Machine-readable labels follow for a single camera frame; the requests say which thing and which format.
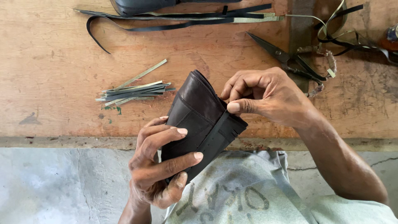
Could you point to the long olive webbing strip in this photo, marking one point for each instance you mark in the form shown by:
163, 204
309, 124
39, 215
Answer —
264, 19

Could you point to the grey metal plate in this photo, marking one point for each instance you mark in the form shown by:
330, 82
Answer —
300, 31

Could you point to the pile of short cut strips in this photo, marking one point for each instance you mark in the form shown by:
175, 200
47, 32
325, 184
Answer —
136, 91

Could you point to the blue and orange bottle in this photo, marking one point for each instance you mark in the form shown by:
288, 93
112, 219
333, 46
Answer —
392, 34

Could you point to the person's left hand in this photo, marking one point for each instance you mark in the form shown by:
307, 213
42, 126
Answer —
146, 174

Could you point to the black leather zip pouch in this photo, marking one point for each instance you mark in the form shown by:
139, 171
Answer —
199, 105

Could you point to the person's right hand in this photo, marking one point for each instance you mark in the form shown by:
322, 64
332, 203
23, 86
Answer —
276, 96

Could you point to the tangle of black olive strips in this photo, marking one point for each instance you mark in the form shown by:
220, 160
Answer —
354, 47

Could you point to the black leather bag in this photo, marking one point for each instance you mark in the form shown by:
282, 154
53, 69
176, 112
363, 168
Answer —
140, 6

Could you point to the person's grey printed shirt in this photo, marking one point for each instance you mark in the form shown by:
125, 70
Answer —
264, 186

